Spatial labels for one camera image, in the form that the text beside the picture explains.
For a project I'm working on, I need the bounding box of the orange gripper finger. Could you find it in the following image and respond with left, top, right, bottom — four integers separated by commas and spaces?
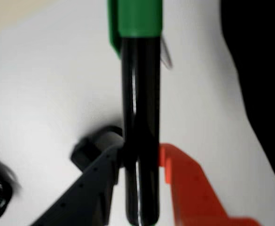
159, 142, 263, 226

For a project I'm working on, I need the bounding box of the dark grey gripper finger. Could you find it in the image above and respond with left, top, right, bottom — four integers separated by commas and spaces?
31, 141, 124, 226

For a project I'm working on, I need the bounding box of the green black marker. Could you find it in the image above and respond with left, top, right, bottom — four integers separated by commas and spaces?
107, 0, 165, 226

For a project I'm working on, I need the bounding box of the black fabric bag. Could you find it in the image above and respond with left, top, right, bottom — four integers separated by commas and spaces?
220, 0, 275, 208

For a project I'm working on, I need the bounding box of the black braided USB cable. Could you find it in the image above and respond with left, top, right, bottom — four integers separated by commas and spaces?
0, 147, 22, 223

